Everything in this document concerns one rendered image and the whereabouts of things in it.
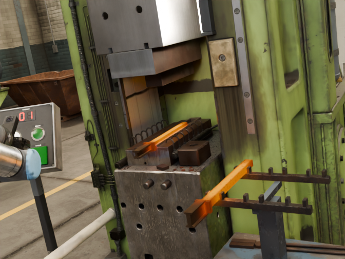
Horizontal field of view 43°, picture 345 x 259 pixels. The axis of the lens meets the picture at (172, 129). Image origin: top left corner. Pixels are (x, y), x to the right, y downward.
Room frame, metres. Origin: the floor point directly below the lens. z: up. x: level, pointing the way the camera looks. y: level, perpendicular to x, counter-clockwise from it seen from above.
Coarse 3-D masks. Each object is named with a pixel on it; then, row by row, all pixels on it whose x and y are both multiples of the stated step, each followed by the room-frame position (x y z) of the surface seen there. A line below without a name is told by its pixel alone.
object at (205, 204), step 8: (248, 160) 1.42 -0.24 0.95; (240, 168) 1.36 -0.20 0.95; (232, 176) 1.30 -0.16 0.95; (240, 176) 1.33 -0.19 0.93; (224, 184) 1.24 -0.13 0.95; (232, 184) 1.27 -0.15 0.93; (216, 192) 1.19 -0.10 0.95; (224, 192) 1.22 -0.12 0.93; (200, 200) 1.13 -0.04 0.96; (208, 200) 1.13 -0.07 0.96; (216, 200) 1.17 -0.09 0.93; (192, 208) 1.08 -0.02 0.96; (200, 208) 1.11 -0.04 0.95; (208, 208) 1.12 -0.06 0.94; (192, 216) 1.07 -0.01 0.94; (200, 216) 1.10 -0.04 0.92; (192, 224) 1.06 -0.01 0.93
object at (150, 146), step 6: (180, 126) 1.84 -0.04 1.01; (168, 132) 1.77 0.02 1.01; (174, 132) 1.79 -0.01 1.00; (156, 138) 1.70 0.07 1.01; (162, 138) 1.70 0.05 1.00; (144, 144) 1.62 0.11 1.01; (150, 144) 1.62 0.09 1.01; (138, 150) 1.55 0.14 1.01; (144, 150) 1.59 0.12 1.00; (150, 150) 1.61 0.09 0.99; (138, 156) 1.55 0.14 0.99
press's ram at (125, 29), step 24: (96, 0) 1.71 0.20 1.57; (120, 0) 1.65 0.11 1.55; (144, 0) 1.60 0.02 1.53; (168, 0) 1.66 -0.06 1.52; (192, 0) 1.84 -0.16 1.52; (96, 24) 1.72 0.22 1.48; (120, 24) 1.66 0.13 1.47; (144, 24) 1.61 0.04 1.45; (168, 24) 1.64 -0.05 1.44; (192, 24) 1.81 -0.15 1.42; (96, 48) 1.73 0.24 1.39; (120, 48) 1.67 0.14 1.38; (144, 48) 1.62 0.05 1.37
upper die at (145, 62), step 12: (156, 48) 1.63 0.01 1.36; (168, 48) 1.71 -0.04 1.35; (180, 48) 1.80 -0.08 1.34; (192, 48) 1.89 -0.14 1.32; (108, 60) 1.70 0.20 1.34; (120, 60) 1.68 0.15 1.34; (132, 60) 1.65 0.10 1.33; (144, 60) 1.62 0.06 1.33; (156, 60) 1.62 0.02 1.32; (168, 60) 1.70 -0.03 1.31; (180, 60) 1.79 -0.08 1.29; (192, 60) 1.88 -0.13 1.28; (120, 72) 1.68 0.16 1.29; (132, 72) 1.65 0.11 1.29; (144, 72) 1.63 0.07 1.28; (156, 72) 1.61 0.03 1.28
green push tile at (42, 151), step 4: (32, 148) 1.74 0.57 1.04; (36, 148) 1.74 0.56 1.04; (40, 148) 1.73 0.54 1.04; (44, 148) 1.73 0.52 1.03; (40, 152) 1.73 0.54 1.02; (44, 152) 1.72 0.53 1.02; (40, 156) 1.72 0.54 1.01; (44, 156) 1.71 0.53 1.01; (44, 160) 1.71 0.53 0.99; (44, 164) 1.71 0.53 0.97
